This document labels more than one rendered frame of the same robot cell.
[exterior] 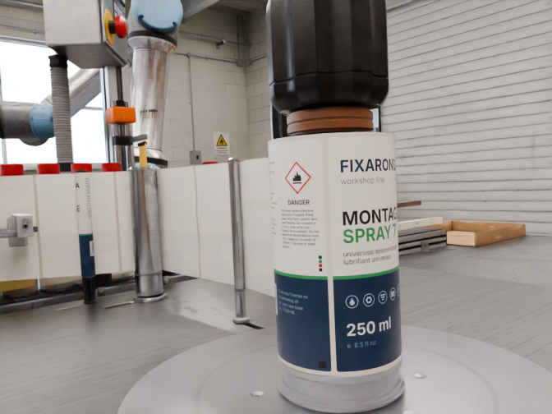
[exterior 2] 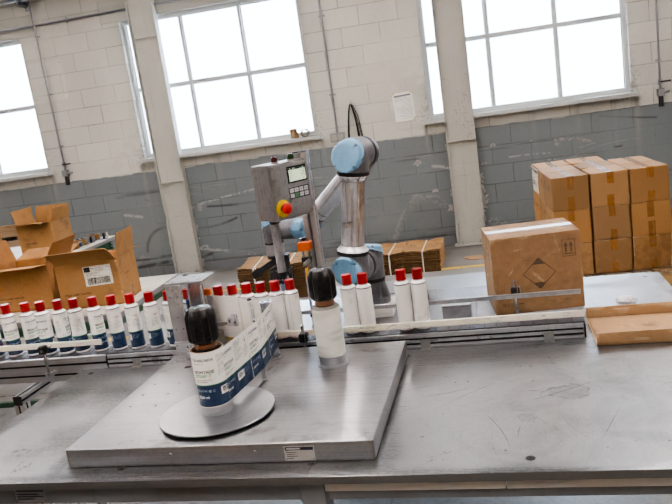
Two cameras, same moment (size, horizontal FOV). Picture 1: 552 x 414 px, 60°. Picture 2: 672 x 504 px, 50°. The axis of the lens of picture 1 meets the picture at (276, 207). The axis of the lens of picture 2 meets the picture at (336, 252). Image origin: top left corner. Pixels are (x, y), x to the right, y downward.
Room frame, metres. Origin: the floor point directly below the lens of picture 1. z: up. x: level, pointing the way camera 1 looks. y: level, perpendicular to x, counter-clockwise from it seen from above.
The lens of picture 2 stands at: (-0.49, -1.70, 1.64)
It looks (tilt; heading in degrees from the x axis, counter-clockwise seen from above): 11 degrees down; 52
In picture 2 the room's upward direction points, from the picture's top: 8 degrees counter-clockwise
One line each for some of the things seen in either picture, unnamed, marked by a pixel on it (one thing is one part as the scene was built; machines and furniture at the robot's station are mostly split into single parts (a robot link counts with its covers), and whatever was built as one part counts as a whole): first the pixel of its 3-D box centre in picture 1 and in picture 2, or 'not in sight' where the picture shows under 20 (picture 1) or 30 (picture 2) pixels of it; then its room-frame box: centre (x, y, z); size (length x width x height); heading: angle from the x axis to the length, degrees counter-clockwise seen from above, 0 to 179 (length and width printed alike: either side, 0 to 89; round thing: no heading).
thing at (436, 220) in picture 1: (302, 241); (411, 325); (1.07, -0.06, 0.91); 1.07 x 0.01 x 0.02; 128
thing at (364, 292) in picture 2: not in sight; (365, 302); (1.00, 0.08, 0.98); 0.05 x 0.05 x 0.20
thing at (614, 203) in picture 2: not in sight; (596, 219); (4.70, 1.47, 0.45); 1.20 x 0.84 x 0.89; 42
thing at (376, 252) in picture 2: not in sight; (367, 260); (1.29, 0.37, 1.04); 0.13 x 0.12 x 0.14; 22
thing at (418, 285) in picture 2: not in sight; (420, 298); (1.11, -0.06, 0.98); 0.05 x 0.05 x 0.20
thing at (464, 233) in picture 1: (462, 232); (641, 322); (1.53, -0.59, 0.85); 0.30 x 0.26 x 0.04; 128
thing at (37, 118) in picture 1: (29, 122); (296, 228); (1.10, 0.55, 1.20); 0.11 x 0.11 x 0.08; 22
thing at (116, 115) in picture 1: (131, 185); (308, 285); (0.92, 0.27, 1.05); 0.10 x 0.04 x 0.33; 38
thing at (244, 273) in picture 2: not in sight; (278, 276); (3.14, 3.82, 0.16); 0.65 x 0.54 x 0.32; 135
